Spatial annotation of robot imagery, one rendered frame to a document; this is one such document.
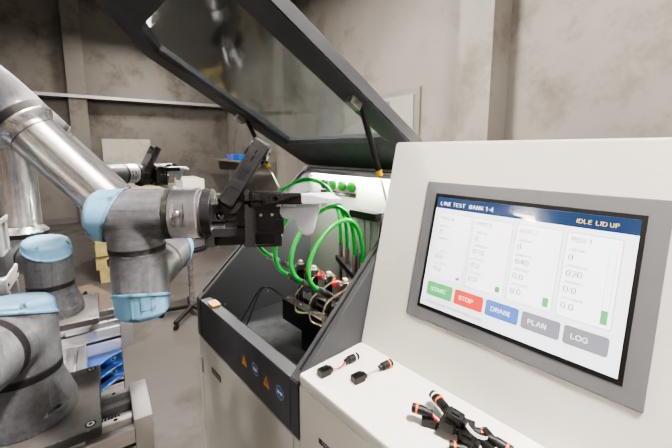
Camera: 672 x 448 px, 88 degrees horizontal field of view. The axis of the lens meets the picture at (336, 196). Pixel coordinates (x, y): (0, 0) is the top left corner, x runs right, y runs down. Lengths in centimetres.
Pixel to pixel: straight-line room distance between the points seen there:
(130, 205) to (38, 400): 44
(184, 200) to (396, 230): 62
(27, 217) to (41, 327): 64
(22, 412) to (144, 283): 37
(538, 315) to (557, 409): 17
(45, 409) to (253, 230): 53
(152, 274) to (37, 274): 76
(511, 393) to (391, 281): 36
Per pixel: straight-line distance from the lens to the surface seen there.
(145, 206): 54
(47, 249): 129
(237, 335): 125
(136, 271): 57
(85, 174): 71
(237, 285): 156
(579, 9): 318
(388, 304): 101
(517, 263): 83
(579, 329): 81
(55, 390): 90
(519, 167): 86
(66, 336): 137
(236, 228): 53
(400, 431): 84
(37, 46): 925
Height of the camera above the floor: 153
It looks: 8 degrees down
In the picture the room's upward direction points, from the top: straight up
